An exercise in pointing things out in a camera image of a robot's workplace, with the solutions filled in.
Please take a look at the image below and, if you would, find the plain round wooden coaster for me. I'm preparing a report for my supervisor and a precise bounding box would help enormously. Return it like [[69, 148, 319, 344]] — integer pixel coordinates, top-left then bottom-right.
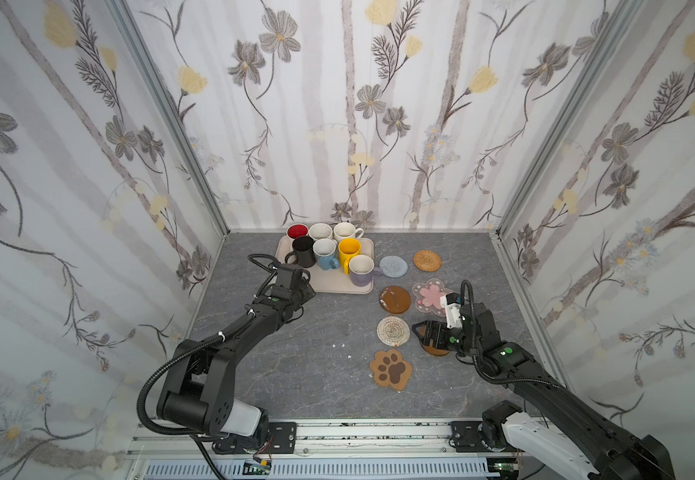
[[421, 343, 451, 357]]

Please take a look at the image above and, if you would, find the pink flower silicone coaster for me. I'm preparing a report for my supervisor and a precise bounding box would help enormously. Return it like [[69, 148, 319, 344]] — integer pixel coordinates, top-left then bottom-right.
[[413, 278, 453, 318]]

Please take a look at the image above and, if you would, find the white patterned round coaster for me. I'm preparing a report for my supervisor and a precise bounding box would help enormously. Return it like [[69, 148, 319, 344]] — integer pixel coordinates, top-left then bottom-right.
[[377, 316, 411, 347]]

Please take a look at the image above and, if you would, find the glossy brown round coaster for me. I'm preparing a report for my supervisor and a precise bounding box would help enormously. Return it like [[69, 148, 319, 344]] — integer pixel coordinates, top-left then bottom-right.
[[379, 285, 411, 315]]

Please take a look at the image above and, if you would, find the brown paw print coaster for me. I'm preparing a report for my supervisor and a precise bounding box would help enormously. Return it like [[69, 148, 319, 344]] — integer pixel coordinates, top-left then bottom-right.
[[369, 349, 413, 391]]

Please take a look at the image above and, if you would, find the rattan woven round coaster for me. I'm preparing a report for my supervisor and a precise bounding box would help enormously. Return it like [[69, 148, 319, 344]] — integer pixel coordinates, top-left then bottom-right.
[[413, 250, 443, 272]]

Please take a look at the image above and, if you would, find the purple mug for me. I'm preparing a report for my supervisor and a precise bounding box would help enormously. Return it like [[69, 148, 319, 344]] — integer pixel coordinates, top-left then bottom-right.
[[347, 254, 383, 287]]

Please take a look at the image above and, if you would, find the blue woven round coaster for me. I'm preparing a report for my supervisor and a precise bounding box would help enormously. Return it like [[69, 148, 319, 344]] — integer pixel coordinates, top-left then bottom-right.
[[379, 255, 409, 278]]

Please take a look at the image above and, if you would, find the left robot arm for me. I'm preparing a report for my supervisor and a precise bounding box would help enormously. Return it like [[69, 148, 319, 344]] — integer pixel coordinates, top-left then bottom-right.
[[136, 259, 316, 438]]

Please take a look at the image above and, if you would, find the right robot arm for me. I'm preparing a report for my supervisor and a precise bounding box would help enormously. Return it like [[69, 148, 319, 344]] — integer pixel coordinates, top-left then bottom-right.
[[411, 303, 675, 479]]

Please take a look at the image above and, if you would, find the black mug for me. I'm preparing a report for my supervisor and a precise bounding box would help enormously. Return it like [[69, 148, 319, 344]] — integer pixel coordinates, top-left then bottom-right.
[[284, 235, 317, 268]]

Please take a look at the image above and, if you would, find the light blue mug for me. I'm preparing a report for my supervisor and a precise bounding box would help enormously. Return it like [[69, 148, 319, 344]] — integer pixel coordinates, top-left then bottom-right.
[[313, 238, 340, 271]]

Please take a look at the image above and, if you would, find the red interior mug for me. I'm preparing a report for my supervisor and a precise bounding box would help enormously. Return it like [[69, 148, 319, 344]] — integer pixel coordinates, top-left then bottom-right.
[[287, 223, 309, 240]]

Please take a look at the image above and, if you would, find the white mug back middle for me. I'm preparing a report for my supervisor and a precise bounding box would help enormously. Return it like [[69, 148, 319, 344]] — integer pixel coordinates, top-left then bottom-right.
[[308, 223, 335, 242]]

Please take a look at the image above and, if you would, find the yellow mug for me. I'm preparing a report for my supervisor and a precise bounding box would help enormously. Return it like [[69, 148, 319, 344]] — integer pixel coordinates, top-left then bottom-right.
[[338, 238, 361, 275]]

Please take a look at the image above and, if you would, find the white mug with handle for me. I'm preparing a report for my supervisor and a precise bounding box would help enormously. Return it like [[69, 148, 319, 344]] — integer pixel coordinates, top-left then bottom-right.
[[333, 222, 365, 243]]

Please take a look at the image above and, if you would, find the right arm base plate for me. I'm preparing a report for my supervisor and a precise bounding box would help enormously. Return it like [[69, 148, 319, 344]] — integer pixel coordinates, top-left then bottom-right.
[[449, 421, 505, 453]]

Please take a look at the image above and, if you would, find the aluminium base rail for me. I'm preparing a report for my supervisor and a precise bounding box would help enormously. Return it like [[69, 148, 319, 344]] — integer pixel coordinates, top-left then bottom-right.
[[124, 418, 615, 460]]

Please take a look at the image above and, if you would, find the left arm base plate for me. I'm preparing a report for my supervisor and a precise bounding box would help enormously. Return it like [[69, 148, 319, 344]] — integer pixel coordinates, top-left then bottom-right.
[[212, 422, 298, 455]]

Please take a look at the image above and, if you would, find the white cable duct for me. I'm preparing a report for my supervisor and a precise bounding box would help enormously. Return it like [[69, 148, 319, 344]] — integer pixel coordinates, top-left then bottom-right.
[[140, 458, 493, 480]]

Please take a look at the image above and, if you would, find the left corner aluminium post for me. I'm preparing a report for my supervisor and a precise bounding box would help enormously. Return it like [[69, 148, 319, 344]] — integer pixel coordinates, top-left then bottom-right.
[[106, 0, 231, 240]]

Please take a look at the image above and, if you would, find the corner aluminium post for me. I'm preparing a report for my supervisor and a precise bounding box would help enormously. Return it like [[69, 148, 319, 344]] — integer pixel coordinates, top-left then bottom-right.
[[106, 0, 231, 240], [495, 1, 643, 239]]

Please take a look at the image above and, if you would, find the right corner aluminium post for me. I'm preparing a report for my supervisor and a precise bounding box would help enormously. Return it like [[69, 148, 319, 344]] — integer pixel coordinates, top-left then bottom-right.
[[495, 1, 643, 239]]

